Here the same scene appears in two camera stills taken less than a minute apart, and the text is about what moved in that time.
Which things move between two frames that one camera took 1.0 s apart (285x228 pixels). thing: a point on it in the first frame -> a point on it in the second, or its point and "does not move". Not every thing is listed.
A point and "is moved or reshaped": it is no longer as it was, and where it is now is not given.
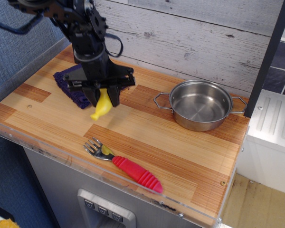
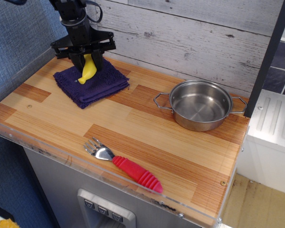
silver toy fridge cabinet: (77, 198) does not move
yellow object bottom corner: (7, 223) does not move
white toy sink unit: (267, 155) does not move
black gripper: (99, 72) -> (82, 39)
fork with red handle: (147, 179) does not move
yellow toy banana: (104, 104) is moved or reshaped
